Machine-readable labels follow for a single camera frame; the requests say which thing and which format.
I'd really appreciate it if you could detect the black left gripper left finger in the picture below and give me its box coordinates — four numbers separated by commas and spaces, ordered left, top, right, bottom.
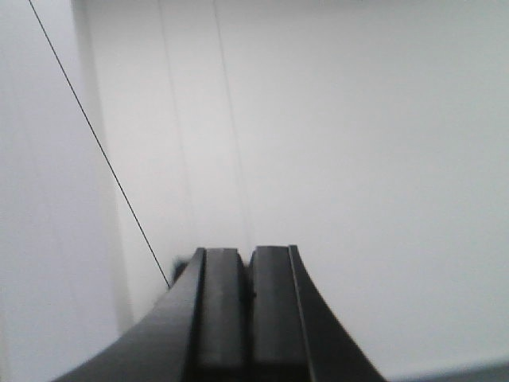
59, 248, 245, 381

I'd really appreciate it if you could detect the thin dark tension wire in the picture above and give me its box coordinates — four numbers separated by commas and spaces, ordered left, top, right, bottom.
27, 0, 171, 288

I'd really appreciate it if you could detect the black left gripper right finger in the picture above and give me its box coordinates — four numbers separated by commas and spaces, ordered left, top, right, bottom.
250, 245, 384, 381

